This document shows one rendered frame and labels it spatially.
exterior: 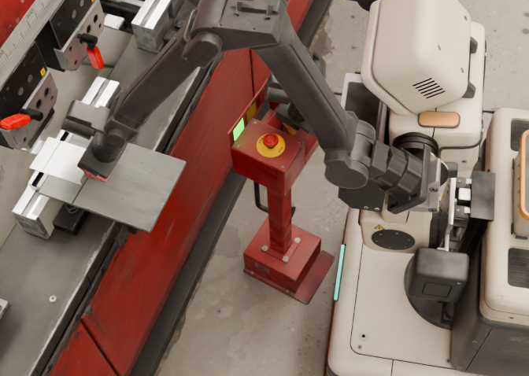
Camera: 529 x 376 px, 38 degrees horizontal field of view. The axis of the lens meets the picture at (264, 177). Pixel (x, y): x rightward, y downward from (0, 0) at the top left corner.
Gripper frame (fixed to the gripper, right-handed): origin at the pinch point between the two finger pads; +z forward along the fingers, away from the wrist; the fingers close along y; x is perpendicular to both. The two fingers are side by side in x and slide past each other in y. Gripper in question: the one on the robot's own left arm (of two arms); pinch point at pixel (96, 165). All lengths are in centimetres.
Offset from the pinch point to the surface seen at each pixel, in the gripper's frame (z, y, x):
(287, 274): 65, -29, 69
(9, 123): -25.2, 12.3, -16.3
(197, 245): 86, -31, 43
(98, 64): -13.1, -13.9, -9.9
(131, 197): -3.3, 3.9, 9.7
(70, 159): 4.0, -0.1, -5.4
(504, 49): 54, -154, 114
